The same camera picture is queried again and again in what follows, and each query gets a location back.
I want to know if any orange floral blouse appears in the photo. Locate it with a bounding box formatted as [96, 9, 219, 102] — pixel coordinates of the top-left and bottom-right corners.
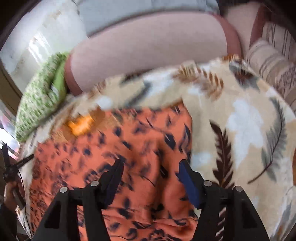
[24, 102, 202, 241]

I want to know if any person's left hand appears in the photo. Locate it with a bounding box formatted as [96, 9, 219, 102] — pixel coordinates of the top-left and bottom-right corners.
[4, 180, 25, 212]

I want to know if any stained glass window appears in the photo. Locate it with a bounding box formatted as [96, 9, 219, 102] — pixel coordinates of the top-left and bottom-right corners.
[0, 101, 20, 160]

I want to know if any green white patterned pillow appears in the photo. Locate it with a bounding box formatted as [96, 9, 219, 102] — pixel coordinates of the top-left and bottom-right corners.
[15, 52, 69, 143]

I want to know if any leaf pattern fleece blanket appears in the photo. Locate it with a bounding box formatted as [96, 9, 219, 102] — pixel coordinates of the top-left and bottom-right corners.
[16, 56, 295, 240]

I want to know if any pink quilted bolster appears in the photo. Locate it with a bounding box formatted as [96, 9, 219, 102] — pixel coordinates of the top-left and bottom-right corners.
[65, 11, 242, 95]

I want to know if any striped beige quilt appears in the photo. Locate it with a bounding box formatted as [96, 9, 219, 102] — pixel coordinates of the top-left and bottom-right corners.
[246, 22, 295, 110]

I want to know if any grey pillow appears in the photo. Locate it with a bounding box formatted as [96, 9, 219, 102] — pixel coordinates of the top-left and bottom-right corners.
[74, 0, 220, 37]

